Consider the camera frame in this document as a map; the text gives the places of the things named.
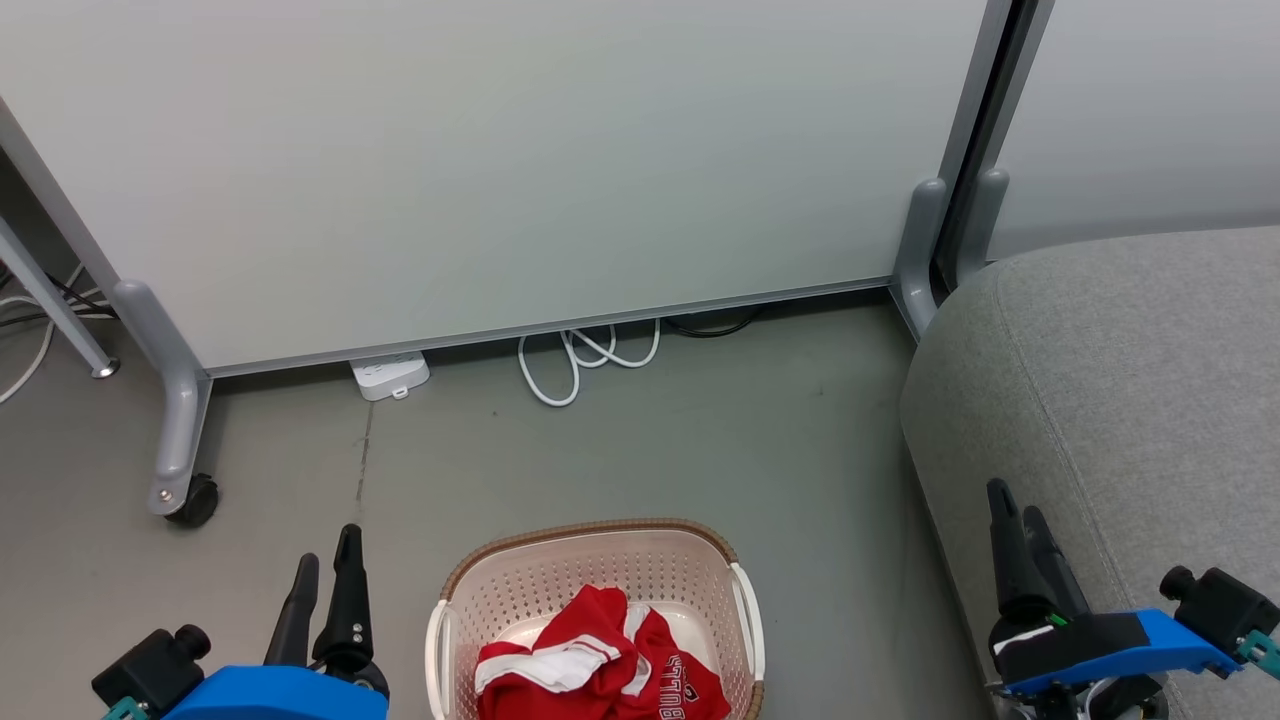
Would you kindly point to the white power strip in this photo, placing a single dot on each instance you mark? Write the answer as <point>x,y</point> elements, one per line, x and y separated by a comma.
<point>390,373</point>

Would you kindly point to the teal left camera connector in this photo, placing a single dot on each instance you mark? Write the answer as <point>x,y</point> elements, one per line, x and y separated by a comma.
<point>125,710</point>

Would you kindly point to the teal right camera connector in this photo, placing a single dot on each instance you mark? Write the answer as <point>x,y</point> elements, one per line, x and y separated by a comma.
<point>1262,655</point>

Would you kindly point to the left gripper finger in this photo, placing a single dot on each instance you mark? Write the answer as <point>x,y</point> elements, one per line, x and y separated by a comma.
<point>348,600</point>
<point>295,615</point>

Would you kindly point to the grey fabric sofa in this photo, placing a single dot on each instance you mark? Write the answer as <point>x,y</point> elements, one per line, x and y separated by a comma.
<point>1130,400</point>

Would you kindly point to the teal camera connector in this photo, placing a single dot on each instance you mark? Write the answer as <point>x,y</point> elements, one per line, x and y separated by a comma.
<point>1262,655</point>
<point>125,710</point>

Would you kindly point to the black caster wheel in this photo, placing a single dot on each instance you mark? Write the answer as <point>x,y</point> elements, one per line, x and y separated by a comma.
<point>197,503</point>

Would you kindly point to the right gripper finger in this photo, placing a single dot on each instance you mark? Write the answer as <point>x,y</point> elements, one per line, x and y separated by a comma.
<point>1055,575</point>
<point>1015,560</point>

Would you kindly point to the grey metal table leg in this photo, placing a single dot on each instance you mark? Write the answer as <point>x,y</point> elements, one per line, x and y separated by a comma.
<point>55,305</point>

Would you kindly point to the grey partition leg with caster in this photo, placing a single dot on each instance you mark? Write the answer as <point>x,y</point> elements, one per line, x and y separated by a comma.
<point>178,420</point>

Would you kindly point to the white perforated laundry basket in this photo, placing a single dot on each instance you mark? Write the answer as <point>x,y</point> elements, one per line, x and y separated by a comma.
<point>600,565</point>

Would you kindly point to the large white partition panel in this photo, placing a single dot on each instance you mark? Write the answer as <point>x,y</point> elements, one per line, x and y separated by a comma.
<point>500,150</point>

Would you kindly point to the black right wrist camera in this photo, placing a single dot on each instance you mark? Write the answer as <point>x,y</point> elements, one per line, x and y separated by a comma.
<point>1220,605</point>

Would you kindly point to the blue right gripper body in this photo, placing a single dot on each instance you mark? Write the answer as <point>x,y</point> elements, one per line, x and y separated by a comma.
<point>1110,645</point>

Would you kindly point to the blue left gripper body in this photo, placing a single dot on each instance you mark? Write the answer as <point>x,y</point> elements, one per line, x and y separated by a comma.
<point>275,697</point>

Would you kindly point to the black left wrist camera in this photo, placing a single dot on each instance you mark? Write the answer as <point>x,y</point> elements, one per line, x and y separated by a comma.
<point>150,670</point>

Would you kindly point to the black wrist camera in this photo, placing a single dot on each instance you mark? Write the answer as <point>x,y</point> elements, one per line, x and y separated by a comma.
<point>1220,605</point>
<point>150,670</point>

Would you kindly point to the red shorts with white stripes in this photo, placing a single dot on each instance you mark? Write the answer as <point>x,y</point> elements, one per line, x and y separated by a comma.
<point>560,650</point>

